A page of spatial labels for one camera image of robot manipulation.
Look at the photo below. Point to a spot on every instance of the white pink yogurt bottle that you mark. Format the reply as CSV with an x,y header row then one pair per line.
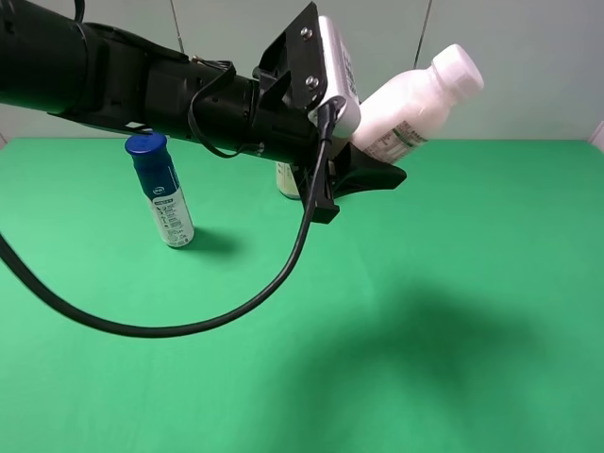
x,y
410,108

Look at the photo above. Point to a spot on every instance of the green table cloth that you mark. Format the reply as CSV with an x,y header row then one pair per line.
x,y
461,312

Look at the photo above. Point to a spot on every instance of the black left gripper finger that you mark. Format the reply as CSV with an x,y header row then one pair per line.
x,y
353,171

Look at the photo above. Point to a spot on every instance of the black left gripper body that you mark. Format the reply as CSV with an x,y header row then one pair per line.
x,y
291,84

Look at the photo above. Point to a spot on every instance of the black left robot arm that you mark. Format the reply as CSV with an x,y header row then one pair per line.
x,y
105,77

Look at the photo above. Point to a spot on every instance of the purple topped cream can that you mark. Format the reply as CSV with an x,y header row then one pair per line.
x,y
285,181

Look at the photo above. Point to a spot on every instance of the blue capped spray bottle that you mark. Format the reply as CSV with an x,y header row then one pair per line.
x,y
157,175

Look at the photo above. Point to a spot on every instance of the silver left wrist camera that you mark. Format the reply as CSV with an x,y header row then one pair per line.
x,y
340,78

